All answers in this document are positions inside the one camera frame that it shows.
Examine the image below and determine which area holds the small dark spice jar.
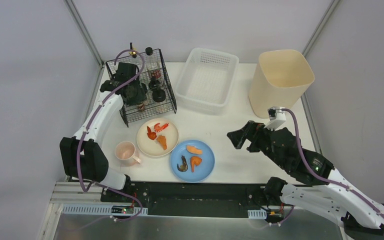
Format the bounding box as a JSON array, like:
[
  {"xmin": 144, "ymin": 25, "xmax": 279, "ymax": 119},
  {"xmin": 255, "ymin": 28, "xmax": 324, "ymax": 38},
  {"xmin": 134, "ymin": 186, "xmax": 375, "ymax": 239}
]
[{"xmin": 136, "ymin": 102, "xmax": 146, "ymax": 113}]

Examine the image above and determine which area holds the black lid jar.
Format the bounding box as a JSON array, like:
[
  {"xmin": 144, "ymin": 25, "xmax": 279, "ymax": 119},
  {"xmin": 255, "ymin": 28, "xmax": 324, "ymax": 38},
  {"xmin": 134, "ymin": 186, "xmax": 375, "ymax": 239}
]
[
  {"xmin": 148, "ymin": 76, "xmax": 161, "ymax": 92},
  {"xmin": 152, "ymin": 89, "xmax": 167, "ymax": 103}
]

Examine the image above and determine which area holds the red label sauce bottle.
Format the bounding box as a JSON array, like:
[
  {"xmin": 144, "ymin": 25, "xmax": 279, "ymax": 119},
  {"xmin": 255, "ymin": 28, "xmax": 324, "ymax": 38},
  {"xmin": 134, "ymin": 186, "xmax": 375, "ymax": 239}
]
[{"xmin": 145, "ymin": 47, "xmax": 161, "ymax": 80}]

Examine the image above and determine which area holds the gold cap oil bottle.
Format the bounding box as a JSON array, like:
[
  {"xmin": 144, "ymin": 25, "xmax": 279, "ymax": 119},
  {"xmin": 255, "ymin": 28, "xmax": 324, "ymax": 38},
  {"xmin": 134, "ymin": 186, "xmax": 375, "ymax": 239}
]
[{"xmin": 129, "ymin": 42, "xmax": 138, "ymax": 59}]

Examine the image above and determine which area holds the cream plate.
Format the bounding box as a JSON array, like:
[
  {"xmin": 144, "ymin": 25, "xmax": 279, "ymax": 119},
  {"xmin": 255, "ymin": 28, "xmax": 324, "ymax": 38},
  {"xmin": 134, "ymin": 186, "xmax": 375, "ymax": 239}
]
[{"xmin": 136, "ymin": 118, "xmax": 179, "ymax": 158}]

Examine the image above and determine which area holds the blue plate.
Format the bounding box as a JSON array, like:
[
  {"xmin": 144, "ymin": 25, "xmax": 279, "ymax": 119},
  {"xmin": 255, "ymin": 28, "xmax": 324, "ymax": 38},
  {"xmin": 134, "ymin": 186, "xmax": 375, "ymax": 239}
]
[{"xmin": 169, "ymin": 139, "xmax": 216, "ymax": 183}]

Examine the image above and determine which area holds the pink mug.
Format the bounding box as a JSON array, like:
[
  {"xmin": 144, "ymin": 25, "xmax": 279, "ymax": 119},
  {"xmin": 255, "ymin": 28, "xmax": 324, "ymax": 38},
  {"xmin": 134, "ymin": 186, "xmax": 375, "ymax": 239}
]
[{"xmin": 114, "ymin": 141, "xmax": 142, "ymax": 167}]

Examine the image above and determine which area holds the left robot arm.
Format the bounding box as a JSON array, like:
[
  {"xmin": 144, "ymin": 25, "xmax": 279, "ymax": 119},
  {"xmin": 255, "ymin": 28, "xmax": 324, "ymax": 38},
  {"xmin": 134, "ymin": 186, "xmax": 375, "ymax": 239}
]
[{"xmin": 59, "ymin": 65, "xmax": 144, "ymax": 192}]

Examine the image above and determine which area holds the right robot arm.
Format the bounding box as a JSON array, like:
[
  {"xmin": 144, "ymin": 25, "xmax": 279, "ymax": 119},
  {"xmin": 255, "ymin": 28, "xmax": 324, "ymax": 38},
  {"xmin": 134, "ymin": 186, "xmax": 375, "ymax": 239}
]
[{"xmin": 227, "ymin": 120, "xmax": 384, "ymax": 240}]

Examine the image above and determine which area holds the red toy shrimp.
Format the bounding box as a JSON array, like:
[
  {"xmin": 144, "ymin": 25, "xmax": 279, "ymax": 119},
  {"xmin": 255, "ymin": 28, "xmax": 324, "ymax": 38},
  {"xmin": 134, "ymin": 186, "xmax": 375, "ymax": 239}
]
[{"xmin": 153, "ymin": 122, "xmax": 170, "ymax": 133}]

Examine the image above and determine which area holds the red toy crab claw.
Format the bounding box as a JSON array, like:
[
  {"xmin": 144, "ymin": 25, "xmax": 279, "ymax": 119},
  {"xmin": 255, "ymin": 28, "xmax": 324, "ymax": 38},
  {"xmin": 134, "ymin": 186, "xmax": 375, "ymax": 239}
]
[{"xmin": 146, "ymin": 126, "xmax": 157, "ymax": 140}]

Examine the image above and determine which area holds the orange toy salmon slice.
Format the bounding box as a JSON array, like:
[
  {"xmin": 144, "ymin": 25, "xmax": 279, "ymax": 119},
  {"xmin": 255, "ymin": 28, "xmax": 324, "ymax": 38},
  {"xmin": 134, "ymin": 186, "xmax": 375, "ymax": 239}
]
[{"xmin": 186, "ymin": 145, "xmax": 203, "ymax": 155}]

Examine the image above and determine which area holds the orange toy chicken leg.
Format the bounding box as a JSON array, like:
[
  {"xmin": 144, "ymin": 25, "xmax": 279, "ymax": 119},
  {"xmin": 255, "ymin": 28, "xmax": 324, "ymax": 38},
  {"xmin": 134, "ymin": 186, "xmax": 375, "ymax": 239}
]
[{"xmin": 190, "ymin": 156, "xmax": 202, "ymax": 173}]

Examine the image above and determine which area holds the orange fried piece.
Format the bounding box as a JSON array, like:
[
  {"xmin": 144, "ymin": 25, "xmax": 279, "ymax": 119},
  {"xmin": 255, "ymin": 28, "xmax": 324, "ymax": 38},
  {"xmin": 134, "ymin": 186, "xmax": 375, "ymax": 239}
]
[{"xmin": 156, "ymin": 135, "xmax": 168, "ymax": 150}]

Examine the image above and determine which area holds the white plastic basket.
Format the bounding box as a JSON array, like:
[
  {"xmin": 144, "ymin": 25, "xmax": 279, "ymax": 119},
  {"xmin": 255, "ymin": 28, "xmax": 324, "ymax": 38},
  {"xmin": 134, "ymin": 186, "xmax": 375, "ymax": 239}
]
[{"xmin": 174, "ymin": 47, "xmax": 239, "ymax": 114}]

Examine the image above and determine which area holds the beige trash bin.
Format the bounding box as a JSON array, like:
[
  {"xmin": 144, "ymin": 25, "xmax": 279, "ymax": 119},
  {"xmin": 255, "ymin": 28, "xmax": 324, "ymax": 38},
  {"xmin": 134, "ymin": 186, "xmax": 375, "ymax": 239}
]
[{"xmin": 248, "ymin": 49, "xmax": 315, "ymax": 119}]

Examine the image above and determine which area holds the black wire rack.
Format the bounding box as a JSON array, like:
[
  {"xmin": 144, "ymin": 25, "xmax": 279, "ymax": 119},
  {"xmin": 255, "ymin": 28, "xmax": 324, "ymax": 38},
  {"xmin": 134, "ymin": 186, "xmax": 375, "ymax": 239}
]
[{"xmin": 105, "ymin": 47, "xmax": 177, "ymax": 126}]

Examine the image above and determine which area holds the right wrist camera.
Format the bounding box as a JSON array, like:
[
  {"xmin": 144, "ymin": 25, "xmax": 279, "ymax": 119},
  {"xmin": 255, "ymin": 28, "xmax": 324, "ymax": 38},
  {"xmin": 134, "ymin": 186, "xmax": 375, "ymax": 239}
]
[{"xmin": 264, "ymin": 106, "xmax": 287, "ymax": 131}]

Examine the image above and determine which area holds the black base frame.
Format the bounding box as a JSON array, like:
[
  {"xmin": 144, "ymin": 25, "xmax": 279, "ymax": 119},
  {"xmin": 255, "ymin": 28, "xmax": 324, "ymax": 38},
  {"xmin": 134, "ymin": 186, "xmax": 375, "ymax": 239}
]
[{"xmin": 100, "ymin": 181, "xmax": 282, "ymax": 218}]

